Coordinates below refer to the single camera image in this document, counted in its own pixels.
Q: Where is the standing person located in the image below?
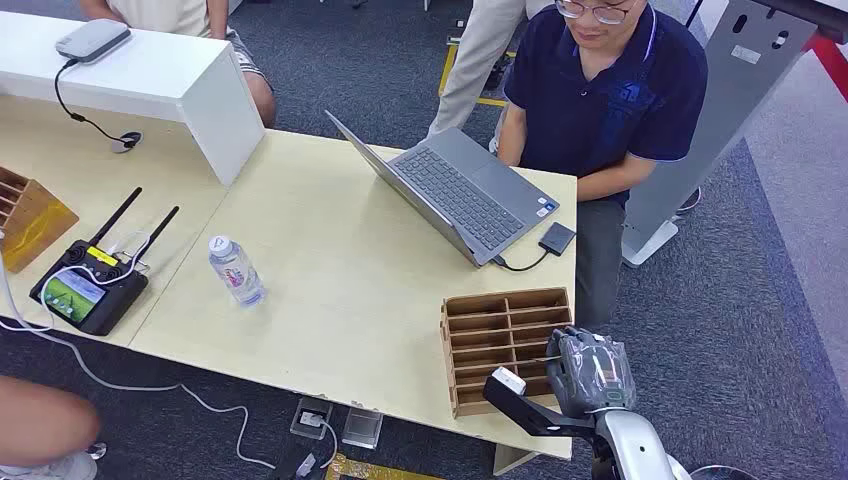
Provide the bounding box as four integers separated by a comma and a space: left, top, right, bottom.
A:
427, 0, 558, 138

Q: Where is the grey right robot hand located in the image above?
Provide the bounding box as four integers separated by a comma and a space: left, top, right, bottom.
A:
545, 326, 638, 419

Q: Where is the black bar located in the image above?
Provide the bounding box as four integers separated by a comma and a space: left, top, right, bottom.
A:
755, 0, 848, 45

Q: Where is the thin black cable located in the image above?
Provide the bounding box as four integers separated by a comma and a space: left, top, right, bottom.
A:
53, 58, 137, 148

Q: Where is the clear lidded floor box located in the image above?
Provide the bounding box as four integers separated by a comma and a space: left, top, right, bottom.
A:
341, 407, 385, 451

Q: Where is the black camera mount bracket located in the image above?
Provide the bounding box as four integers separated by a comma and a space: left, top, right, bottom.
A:
482, 376, 598, 440

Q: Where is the clear plastic water bottle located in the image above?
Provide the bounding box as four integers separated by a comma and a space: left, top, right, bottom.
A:
207, 235, 268, 309

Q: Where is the red beam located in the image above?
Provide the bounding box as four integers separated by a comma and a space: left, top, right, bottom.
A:
802, 33, 848, 105

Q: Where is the yellow floor tape strip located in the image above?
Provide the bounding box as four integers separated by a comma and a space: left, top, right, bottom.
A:
324, 452, 445, 480

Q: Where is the white desk riser shelf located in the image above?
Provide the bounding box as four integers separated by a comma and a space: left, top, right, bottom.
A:
0, 9, 267, 188

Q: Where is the wooden slotted card rack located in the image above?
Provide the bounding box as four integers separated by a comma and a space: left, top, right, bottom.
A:
439, 286, 575, 420

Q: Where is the grey open laptop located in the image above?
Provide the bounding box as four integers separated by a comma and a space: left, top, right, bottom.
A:
323, 109, 561, 269

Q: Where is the person beside desk corner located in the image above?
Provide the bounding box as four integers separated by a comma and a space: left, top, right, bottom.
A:
0, 376, 102, 480

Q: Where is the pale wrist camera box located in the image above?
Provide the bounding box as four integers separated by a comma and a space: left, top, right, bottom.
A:
491, 366, 529, 397

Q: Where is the seated person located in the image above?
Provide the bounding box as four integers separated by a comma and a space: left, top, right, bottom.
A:
496, 0, 709, 331

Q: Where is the grey metal stand panel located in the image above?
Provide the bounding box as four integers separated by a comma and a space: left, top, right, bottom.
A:
621, 0, 821, 269

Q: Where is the black remote controller with screen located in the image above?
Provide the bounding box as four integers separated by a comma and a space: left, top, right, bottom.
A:
29, 186, 181, 337

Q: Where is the wooden rack with amber panel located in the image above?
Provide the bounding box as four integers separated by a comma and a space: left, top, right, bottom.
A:
0, 166, 80, 275

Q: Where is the floor socket box with plug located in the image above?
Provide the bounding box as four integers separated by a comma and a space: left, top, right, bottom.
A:
290, 396, 335, 442

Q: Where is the person behind white shelf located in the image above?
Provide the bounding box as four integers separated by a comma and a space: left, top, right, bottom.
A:
79, 0, 278, 129

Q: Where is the black external drive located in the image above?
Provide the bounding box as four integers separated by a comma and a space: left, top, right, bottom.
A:
537, 221, 577, 258

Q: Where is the long white cable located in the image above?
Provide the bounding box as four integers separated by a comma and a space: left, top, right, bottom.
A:
0, 230, 277, 471

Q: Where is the short black drive cable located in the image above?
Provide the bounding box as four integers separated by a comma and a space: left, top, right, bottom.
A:
490, 249, 552, 274

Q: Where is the grey flat box device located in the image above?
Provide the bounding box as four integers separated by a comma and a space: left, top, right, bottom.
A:
54, 18, 132, 66

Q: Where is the short white plug cable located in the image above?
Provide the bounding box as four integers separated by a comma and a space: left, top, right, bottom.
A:
317, 417, 340, 470

